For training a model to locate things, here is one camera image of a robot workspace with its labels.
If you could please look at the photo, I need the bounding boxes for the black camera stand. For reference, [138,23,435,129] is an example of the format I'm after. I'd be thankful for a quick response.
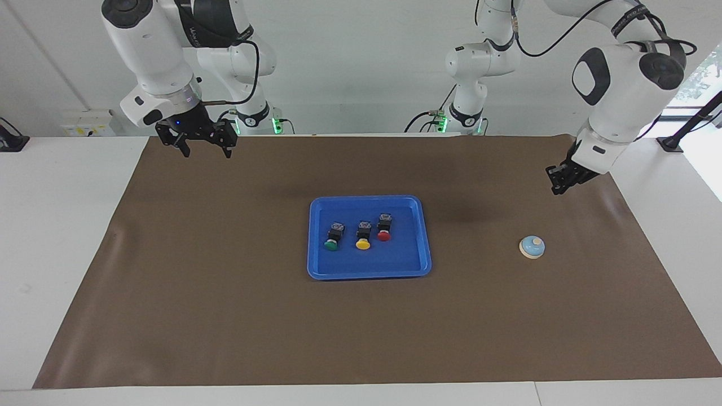
[657,90,722,153]

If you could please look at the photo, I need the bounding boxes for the black base cables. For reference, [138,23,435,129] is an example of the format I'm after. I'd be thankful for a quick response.
[403,85,459,134]
[217,109,296,136]

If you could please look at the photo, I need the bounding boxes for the black left base cables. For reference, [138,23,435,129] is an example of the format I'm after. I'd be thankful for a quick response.
[403,85,459,134]

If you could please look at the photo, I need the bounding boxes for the brown table mat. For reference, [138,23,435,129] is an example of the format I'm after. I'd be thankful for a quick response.
[33,135,722,390]

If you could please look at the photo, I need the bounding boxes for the blue desk bell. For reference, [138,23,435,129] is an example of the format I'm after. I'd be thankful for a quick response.
[519,235,546,260]

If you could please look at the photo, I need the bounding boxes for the green push button switch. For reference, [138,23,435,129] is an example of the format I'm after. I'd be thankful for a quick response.
[323,221,346,252]

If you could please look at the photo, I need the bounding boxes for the white wall socket box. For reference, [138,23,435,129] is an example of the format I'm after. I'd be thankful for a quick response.
[60,109,117,138]

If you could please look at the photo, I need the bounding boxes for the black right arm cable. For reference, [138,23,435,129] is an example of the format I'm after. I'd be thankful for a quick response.
[196,38,261,107]

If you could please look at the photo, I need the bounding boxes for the black stand base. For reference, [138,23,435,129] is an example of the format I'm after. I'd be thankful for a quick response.
[0,116,30,152]

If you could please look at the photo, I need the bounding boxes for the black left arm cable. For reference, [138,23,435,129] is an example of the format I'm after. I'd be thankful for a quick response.
[509,0,698,58]

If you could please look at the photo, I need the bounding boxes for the black right base cables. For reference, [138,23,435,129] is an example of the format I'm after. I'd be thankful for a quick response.
[217,109,296,136]

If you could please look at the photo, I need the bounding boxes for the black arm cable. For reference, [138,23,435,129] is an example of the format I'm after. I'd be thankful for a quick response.
[196,38,261,107]
[509,0,698,58]

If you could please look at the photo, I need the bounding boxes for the blue plastic tray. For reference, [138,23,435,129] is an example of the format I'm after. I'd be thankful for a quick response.
[307,195,433,281]

